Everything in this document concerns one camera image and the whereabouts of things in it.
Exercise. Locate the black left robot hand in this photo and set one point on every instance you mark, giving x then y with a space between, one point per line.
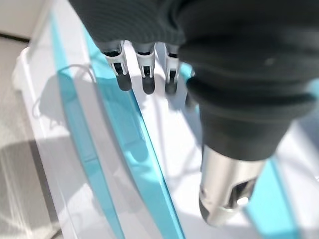
224 74

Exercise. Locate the white blue medical cart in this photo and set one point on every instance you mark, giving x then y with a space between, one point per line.
82 194

